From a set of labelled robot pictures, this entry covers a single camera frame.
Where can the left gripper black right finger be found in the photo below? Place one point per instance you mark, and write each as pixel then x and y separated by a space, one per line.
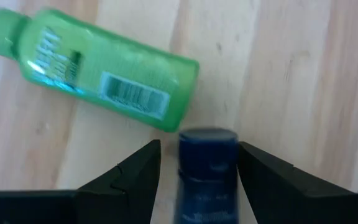
pixel 306 202

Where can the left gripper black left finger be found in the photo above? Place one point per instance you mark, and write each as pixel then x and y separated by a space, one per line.
pixel 73 208

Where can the dark blue toiletry tube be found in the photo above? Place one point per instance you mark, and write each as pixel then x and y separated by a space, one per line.
pixel 208 174

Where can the small green plastic bottle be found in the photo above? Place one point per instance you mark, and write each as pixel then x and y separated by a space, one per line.
pixel 113 62

